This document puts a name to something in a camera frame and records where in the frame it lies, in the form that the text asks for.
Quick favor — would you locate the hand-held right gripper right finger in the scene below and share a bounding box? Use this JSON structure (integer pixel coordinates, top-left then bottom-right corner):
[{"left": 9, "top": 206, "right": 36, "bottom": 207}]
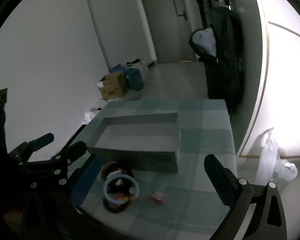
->
[{"left": 204, "top": 154, "right": 288, "bottom": 240}]

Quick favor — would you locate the grey cardboard box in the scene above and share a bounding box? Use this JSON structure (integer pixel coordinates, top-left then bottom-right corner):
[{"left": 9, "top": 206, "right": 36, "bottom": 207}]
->
[{"left": 86, "top": 112, "right": 181, "bottom": 173}]

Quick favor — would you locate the white wardrobe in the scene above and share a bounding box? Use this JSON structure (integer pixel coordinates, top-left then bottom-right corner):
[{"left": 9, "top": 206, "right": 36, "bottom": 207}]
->
[{"left": 236, "top": 0, "right": 300, "bottom": 158}]

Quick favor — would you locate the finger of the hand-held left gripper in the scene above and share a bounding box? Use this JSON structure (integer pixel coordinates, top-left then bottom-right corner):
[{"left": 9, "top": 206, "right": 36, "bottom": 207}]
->
[
  {"left": 24, "top": 141, "right": 87, "bottom": 177},
  {"left": 9, "top": 133, "right": 55, "bottom": 165}
]

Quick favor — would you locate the round pin badge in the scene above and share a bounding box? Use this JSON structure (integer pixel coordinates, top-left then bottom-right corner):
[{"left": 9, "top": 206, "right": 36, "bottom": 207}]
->
[{"left": 107, "top": 177, "right": 137, "bottom": 198}]

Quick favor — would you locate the flat blue box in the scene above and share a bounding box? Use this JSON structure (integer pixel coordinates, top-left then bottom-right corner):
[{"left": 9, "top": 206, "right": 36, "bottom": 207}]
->
[{"left": 109, "top": 64, "right": 127, "bottom": 73}]

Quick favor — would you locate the black jacket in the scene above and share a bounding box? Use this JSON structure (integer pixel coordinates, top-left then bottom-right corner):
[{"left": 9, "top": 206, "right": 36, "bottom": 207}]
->
[{"left": 189, "top": 6, "right": 243, "bottom": 110}]

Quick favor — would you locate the thin white plastic bag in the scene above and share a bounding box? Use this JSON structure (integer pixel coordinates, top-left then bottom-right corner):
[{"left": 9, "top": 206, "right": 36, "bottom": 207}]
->
[{"left": 255, "top": 127, "right": 298, "bottom": 185}]

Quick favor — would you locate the grey door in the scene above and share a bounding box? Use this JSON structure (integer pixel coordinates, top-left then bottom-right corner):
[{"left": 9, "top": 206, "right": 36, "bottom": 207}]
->
[{"left": 137, "top": 0, "right": 198, "bottom": 64}]

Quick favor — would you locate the small red pink hair clip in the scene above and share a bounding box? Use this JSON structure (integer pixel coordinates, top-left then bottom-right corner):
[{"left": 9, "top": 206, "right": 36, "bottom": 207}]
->
[{"left": 149, "top": 191, "right": 164, "bottom": 205}]

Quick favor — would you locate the black beaded bracelet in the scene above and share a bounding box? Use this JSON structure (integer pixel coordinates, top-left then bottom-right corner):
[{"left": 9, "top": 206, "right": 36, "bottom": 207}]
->
[{"left": 102, "top": 195, "right": 132, "bottom": 214}]

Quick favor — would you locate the tall blue box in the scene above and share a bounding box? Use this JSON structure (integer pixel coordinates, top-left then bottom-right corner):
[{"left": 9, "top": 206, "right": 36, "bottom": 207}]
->
[{"left": 124, "top": 67, "right": 144, "bottom": 92}]

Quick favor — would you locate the black clothes rack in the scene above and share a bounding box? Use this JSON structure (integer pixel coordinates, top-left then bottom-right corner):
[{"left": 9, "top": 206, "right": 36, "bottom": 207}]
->
[{"left": 191, "top": 0, "right": 215, "bottom": 63}]

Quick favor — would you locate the light blue ring bracelet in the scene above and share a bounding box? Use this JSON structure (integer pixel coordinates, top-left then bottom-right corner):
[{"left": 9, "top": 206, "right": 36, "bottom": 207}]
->
[{"left": 102, "top": 174, "right": 140, "bottom": 204}]

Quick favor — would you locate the maroon fluffy hair tie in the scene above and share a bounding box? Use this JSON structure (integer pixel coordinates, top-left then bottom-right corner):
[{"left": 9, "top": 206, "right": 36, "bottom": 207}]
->
[{"left": 101, "top": 161, "right": 125, "bottom": 180}]

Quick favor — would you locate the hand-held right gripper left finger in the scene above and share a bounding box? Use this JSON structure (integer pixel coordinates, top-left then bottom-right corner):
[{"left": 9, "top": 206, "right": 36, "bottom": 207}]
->
[{"left": 14, "top": 154, "right": 102, "bottom": 240}]

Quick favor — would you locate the white shopping bag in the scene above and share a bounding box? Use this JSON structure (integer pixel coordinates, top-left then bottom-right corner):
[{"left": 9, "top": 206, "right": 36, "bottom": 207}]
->
[{"left": 136, "top": 58, "right": 150, "bottom": 80}]

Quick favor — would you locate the brown cardboard box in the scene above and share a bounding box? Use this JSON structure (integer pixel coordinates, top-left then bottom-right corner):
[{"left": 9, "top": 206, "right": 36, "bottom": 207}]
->
[{"left": 99, "top": 71, "right": 129, "bottom": 100}]

